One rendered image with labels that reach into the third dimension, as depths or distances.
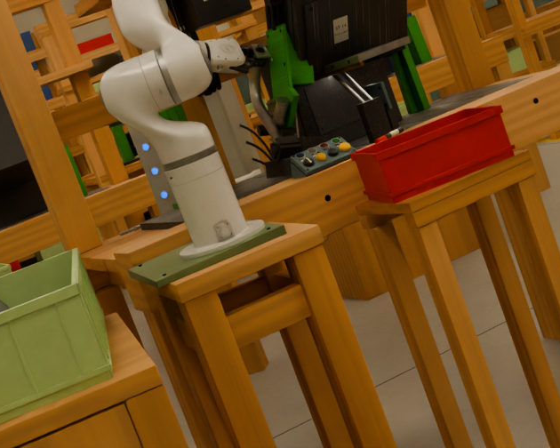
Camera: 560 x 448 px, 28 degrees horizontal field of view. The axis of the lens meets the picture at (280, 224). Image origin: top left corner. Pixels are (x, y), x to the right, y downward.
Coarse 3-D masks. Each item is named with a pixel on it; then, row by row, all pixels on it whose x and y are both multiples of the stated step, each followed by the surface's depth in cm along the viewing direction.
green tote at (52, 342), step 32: (64, 256) 241; (0, 288) 239; (32, 288) 241; (64, 288) 182; (0, 320) 181; (32, 320) 182; (64, 320) 183; (96, 320) 197; (0, 352) 181; (32, 352) 182; (64, 352) 183; (96, 352) 184; (0, 384) 182; (32, 384) 182; (64, 384) 183; (96, 384) 185; (0, 416) 182
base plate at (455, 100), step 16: (448, 96) 348; (464, 96) 328; (480, 96) 310; (416, 112) 334; (432, 112) 316; (352, 144) 309; (368, 144) 293; (256, 176) 321; (288, 176) 288; (240, 192) 293; (144, 224) 306; (160, 224) 292; (176, 224) 280
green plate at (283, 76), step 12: (276, 36) 296; (288, 36) 294; (276, 48) 297; (288, 48) 293; (276, 60) 298; (288, 60) 293; (276, 72) 299; (288, 72) 293; (300, 72) 295; (312, 72) 297; (276, 84) 300; (288, 84) 293; (300, 84) 298; (276, 96) 301
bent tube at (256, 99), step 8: (256, 48) 302; (264, 48) 303; (256, 56) 300; (264, 56) 300; (256, 72) 305; (256, 80) 307; (256, 88) 307; (256, 96) 307; (256, 104) 306; (256, 112) 306; (264, 112) 304; (264, 120) 302; (272, 128) 299; (272, 136) 298; (280, 136) 296
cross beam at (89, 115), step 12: (408, 0) 360; (420, 0) 362; (408, 12) 360; (264, 36) 340; (96, 96) 320; (60, 108) 316; (72, 108) 317; (84, 108) 318; (96, 108) 320; (60, 120) 316; (72, 120) 317; (84, 120) 318; (96, 120) 320; (108, 120) 321; (60, 132) 316; (72, 132) 317; (84, 132) 318
